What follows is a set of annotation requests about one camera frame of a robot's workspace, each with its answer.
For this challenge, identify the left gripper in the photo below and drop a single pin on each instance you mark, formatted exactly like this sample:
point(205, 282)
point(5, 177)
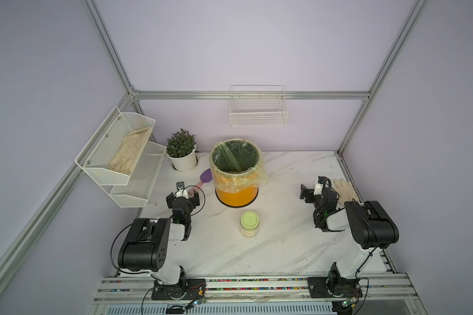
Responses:
point(193, 201)

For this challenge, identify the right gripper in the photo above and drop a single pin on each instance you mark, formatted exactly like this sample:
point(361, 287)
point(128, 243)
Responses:
point(309, 192)

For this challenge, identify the glass oatmeal jar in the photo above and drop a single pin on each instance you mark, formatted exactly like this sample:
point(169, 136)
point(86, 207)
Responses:
point(249, 234)

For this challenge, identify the green jar lid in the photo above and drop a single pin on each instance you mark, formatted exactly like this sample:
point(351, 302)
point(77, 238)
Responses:
point(249, 221)

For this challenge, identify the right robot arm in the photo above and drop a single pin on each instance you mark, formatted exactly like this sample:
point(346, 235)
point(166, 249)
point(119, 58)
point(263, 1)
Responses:
point(371, 228)

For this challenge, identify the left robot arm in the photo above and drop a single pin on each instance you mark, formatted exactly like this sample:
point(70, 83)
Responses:
point(145, 247)

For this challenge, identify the white work glove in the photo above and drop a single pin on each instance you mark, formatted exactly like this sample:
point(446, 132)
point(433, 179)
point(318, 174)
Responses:
point(345, 191)

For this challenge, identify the lower white mesh shelf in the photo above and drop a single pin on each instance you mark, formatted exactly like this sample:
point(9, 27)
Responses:
point(138, 190)

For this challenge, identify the white mesh shelf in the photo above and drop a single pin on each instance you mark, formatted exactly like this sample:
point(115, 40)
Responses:
point(95, 159)
point(138, 190)

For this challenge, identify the orange trash bin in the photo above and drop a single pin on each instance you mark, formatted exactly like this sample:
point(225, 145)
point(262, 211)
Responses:
point(239, 199)

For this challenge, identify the potted green plant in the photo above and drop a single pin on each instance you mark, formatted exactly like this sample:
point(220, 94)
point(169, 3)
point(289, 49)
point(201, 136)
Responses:
point(181, 150)

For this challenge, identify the beige cloth in shelf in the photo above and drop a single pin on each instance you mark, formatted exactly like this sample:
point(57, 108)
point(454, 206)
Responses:
point(129, 151)

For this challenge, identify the upper white mesh shelf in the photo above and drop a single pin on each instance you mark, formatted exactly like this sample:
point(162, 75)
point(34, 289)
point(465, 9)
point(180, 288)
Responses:
point(95, 159)

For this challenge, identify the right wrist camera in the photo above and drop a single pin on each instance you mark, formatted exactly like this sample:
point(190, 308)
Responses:
point(319, 186)

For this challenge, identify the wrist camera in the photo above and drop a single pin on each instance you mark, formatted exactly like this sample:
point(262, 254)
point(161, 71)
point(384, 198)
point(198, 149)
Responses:
point(319, 186)
point(180, 187)

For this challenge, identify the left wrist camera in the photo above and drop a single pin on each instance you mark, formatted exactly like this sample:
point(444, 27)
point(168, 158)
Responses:
point(180, 187)

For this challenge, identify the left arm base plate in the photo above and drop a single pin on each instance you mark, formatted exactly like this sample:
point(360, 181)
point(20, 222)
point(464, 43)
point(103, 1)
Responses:
point(185, 289)

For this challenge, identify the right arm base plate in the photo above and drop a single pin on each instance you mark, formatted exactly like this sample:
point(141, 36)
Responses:
point(325, 287)

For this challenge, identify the aluminium mounting rail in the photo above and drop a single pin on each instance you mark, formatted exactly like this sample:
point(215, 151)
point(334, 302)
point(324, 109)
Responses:
point(374, 294)

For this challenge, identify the white wire wall basket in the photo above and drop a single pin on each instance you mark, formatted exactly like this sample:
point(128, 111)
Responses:
point(258, 106)

